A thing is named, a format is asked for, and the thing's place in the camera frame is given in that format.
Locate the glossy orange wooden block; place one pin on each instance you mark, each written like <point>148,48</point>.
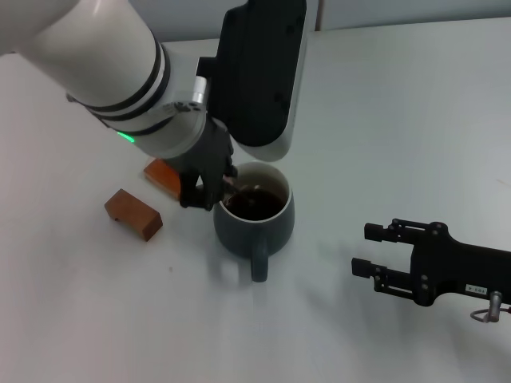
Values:
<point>159,175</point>

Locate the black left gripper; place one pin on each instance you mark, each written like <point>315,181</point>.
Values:
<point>211,155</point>

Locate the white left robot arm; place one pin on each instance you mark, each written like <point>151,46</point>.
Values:
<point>100,52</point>

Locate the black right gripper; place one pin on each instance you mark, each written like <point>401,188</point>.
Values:
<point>459,263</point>

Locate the dark grey ceramic mug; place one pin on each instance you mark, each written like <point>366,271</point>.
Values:
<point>235,235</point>

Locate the dark coffee liquid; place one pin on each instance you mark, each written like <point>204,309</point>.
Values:
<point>259,207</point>

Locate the black white wrist camera housing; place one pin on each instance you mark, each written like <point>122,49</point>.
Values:
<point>255,80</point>

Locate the notched brown wooden block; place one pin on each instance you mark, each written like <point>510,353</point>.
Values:
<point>135,215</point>

